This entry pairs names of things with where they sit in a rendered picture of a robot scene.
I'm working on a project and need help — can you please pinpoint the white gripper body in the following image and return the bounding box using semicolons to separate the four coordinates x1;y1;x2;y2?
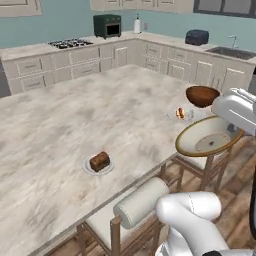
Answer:
225;121;246;138

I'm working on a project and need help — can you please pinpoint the large white gold-rimmed bowl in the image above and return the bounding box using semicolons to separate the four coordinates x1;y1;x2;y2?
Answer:
175;115;245;158

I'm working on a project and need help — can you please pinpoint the small brown bowl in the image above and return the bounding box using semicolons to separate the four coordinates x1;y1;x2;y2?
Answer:
185;85;221;109

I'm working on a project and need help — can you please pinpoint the clear appetizer plate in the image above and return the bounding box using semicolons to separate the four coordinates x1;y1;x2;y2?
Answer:
167;107;196;123

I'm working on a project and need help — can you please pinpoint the brown cooked food loaf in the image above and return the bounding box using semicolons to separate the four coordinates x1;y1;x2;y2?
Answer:
89;151;111;173

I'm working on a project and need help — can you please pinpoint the grey plate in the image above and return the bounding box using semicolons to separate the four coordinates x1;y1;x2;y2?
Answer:
81;153;116;176

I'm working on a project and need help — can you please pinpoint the wooden stool with white cushion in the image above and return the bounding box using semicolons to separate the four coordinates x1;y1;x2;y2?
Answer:
76;176;172;256
159;144;234;195

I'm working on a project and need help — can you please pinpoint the grey sink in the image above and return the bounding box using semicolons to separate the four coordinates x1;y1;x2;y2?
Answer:
206;46;256;61

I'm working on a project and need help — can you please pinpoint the beige base cupboard run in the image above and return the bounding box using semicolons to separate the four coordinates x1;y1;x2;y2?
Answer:
1;39;138;96
134;39;256;95

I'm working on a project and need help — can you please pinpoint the silver tap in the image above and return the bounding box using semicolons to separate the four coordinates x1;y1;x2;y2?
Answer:
228;34;240;51

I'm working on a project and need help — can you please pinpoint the dark blue toaster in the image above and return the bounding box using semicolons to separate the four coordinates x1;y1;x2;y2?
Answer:
184;29;210;47

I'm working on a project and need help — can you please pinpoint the dark framed window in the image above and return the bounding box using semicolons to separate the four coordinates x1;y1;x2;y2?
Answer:
193;0;256;20

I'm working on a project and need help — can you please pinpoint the white paper towel roll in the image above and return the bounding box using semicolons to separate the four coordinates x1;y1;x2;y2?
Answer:
133;13;142;35

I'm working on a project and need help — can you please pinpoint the dark green toaster oven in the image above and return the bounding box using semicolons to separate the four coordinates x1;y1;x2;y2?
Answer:
92;13;123;40

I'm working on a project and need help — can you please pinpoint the black hob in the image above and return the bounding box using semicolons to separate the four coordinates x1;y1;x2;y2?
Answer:
47;37;95;50

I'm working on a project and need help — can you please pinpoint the dark grey appliance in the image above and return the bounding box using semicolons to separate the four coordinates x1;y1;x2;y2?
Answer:
0;60;12;99

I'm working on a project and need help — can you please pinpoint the beige wall cupboard run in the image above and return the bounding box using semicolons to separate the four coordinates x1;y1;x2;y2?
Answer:
89;0;195;15

